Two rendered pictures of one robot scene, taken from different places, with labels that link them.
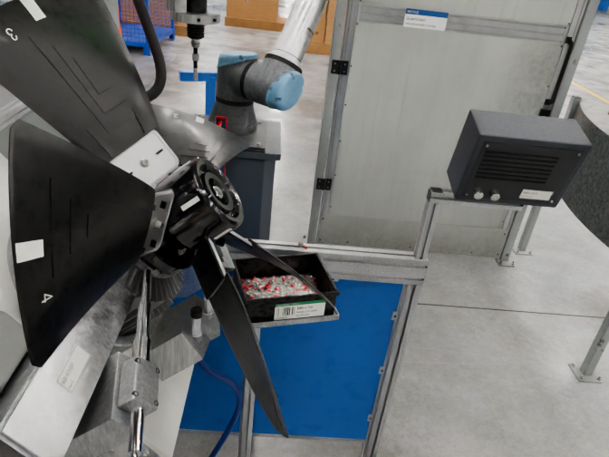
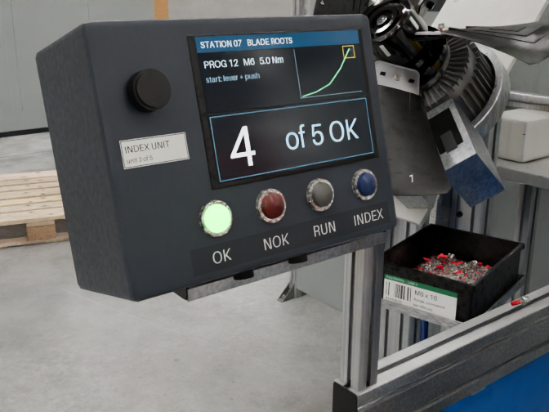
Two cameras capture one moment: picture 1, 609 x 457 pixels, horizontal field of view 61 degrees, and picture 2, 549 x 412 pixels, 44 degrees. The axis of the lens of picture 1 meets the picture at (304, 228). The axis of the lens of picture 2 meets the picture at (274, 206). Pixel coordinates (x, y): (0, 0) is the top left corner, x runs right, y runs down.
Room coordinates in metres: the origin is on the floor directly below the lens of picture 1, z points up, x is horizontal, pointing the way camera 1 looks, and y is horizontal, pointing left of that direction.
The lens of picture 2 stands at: (1.69, -0.75, 1.27)
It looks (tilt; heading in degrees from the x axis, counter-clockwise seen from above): 18 degrees down; 147
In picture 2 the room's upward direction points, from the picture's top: straight up
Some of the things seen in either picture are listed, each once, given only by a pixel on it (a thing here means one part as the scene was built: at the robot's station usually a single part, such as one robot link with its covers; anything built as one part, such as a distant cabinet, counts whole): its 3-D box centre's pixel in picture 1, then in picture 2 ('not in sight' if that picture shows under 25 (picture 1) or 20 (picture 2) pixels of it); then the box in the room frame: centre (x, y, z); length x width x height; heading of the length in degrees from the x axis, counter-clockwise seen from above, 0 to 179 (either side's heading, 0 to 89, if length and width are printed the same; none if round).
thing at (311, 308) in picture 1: (283, 286); (448, 270); (0.99, 0.03, 0.85); 0.22 x 0.17 x 0.07; 110
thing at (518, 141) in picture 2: not in sight; (516, 133); (0.55, 0.75, 0.92); 0.17 x 0.16 x 0.11; 94
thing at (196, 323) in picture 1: (196, 324); not in sight; (0.67, 0.16, 0.99); 0.02 x 0.02 x 0.06
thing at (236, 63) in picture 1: (238, 73); not in sight; (1.56, 0.25, 1.19); 0.13 x 0.12 x 0.14; 60
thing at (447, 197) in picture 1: (475, 199); (287, 249); (1.19, -0.41, 1.04); 0.24 x 0.03 x 0.03; 94
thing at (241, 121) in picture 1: (234, 111); not in sight; (1.57, 0.26, 1.07); 0.15 x 0.15 x 0.10
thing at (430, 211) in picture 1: (428, 224); (362, 301); (1.18, -0.31, 0.96); 0.03 x 0.03 x 0.20; 4
